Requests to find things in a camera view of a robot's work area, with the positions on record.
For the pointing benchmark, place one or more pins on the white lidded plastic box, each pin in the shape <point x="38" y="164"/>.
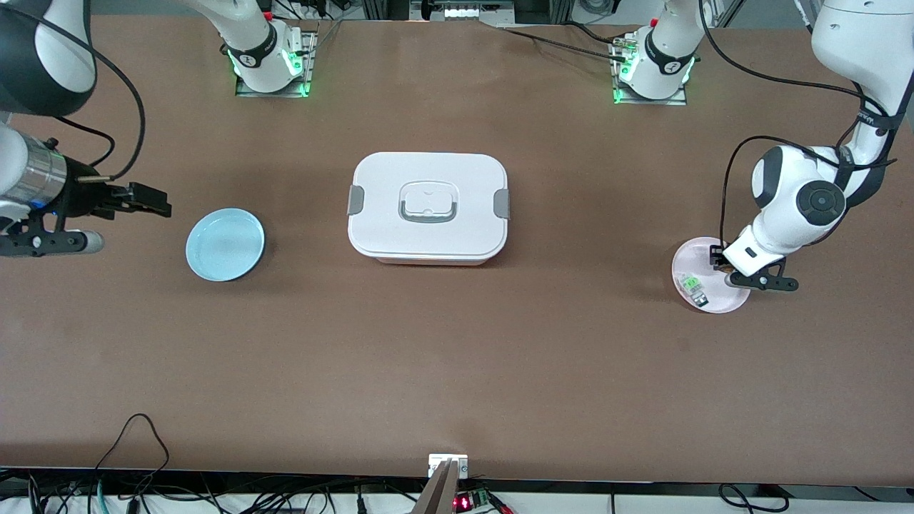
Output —
<point x="428" y="235"/>

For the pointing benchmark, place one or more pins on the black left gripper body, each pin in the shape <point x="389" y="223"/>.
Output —
<point x="716" y="255"/>

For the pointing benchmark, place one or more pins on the pink plate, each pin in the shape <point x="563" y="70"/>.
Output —
<point x="696" y="257"/>

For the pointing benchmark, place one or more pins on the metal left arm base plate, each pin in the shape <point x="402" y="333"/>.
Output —
<point x="682" y="100"/>

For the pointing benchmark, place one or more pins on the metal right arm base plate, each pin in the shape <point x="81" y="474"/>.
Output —
<point x="310" y="57"/>

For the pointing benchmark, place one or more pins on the red LED display board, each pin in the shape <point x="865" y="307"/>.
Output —
<point x="465" y="502"/>

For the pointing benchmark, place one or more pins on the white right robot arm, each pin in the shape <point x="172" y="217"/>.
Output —
<point x="253" y="43"/>

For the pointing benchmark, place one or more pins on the light blue plate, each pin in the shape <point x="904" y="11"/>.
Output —
<point x="225" y="245"/>

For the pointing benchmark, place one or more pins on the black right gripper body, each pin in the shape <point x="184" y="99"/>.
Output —
<point x="80" y="198"/>

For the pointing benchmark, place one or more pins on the green clear switch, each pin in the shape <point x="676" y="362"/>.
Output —
<point x="691" y="286"/>

